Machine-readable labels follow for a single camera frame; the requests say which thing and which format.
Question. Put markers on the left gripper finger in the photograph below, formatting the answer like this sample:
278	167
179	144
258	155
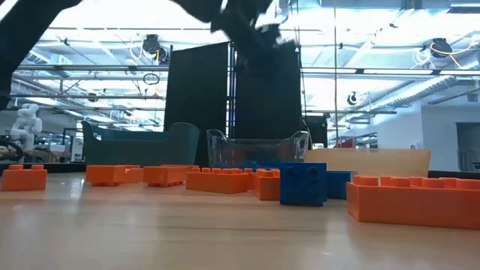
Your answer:
273	45
253	56

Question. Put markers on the blue 2x2 toy brick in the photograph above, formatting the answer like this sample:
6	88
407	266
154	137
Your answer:
303	185

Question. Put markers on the orange 2x2 toy brick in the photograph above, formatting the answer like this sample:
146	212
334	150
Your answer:
107	175
135	174
23	179

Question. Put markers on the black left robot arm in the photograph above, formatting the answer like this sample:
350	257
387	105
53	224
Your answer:
22	37

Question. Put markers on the black folding partition screen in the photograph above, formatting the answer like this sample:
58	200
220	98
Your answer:
198	93

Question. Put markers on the black hanging spotlight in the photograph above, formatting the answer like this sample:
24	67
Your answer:
153	45
351	98
441	47

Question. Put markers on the black box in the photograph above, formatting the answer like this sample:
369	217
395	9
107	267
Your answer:
317	131

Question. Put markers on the clear plastic bin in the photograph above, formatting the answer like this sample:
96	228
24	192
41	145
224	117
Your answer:
225	150

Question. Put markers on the teal plastic bin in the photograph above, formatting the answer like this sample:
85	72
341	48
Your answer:
142	146

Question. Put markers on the orange plastic tray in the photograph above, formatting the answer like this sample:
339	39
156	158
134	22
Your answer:
375	163

